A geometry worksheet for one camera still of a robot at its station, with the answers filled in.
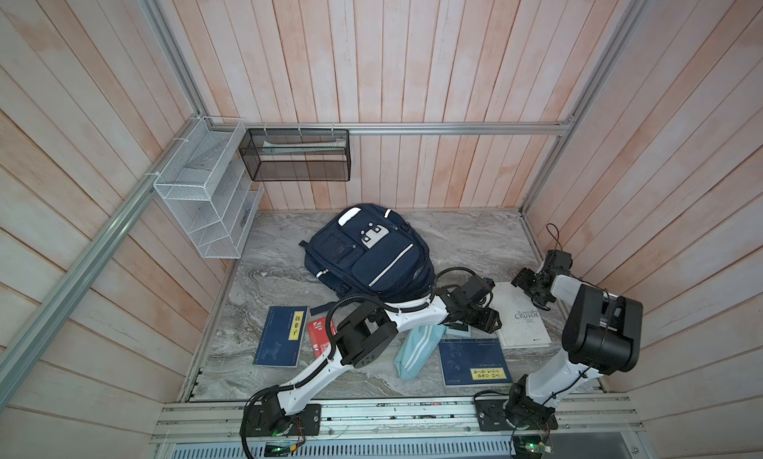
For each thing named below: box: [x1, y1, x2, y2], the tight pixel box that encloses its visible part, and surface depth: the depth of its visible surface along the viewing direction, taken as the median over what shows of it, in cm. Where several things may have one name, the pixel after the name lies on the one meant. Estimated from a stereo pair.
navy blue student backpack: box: [299, 203, 437, 302], surface depth 103 cm
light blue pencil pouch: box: [393, 323, 448, 381], surface depth 82 cm
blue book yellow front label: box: [439, 337, 513, 388], surface depth 83 cm
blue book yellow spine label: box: [252, 306, 308, 368], surface depth 87 cm
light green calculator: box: [443, 323, 472, 339], surface depth 89 cm
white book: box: [489, 281, 552, 350], surface depth 90 cm
